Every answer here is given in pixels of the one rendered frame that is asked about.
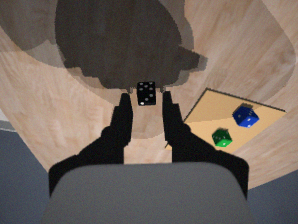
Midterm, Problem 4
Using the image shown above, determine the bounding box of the tan flat mat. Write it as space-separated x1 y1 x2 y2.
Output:
183 88 287 154

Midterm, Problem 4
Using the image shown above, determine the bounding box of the dark green die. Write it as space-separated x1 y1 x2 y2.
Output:
212 130 233 147

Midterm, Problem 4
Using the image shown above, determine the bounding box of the black die with white pips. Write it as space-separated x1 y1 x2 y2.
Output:
137 82 156 106

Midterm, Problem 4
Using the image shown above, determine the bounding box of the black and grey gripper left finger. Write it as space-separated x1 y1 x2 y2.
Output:
48 93 133 197

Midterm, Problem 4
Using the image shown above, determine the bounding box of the blue die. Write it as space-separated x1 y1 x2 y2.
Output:
232 106 260 128

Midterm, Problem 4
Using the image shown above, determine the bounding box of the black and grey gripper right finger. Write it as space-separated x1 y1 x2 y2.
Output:
162 91 249 200

